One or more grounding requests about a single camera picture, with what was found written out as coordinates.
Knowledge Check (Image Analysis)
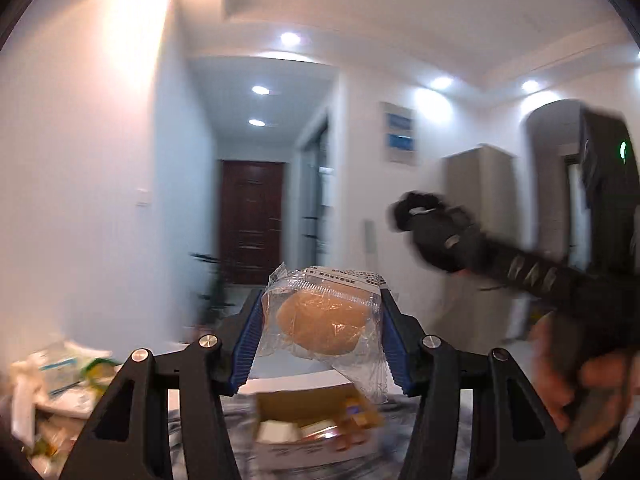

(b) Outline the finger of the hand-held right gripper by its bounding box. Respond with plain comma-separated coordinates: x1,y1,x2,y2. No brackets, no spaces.
407,205,493,276

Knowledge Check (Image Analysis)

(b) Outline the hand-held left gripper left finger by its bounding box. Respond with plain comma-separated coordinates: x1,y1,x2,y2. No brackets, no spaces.
60,287,266,480

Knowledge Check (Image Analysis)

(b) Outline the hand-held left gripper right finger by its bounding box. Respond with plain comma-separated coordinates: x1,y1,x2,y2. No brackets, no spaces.
379,287,581,480

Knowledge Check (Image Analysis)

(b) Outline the black cloth item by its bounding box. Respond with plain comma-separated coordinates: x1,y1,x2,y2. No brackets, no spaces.
389,190,453,233

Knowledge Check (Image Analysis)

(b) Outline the cardboard box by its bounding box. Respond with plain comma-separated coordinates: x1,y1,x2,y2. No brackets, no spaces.
250,371,387,471

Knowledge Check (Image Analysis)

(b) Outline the bread bun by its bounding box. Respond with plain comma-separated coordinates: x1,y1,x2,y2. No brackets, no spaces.
256,261,392,405

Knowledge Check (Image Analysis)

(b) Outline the person's right hand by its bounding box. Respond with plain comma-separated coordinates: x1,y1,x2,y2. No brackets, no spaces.
529,310,636,443

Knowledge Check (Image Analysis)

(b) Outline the beige refrigerator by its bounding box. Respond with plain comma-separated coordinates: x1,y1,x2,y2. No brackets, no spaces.
440,144,518,343

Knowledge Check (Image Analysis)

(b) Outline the black bicycle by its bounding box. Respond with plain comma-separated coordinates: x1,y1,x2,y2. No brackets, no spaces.
189,252,236,311

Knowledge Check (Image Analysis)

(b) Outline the grey electrical panel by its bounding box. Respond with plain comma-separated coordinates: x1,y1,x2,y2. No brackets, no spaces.
380,101,418,167

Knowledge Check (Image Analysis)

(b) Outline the dark brown entrance door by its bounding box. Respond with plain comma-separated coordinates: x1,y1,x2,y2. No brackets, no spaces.
220,159,286,286

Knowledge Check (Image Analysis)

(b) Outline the black framed sliding glass door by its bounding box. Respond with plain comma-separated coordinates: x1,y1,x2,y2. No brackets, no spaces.
295,115,333,286

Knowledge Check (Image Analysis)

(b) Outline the white tissue pack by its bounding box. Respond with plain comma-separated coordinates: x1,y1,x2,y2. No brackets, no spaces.
30,342,88,396

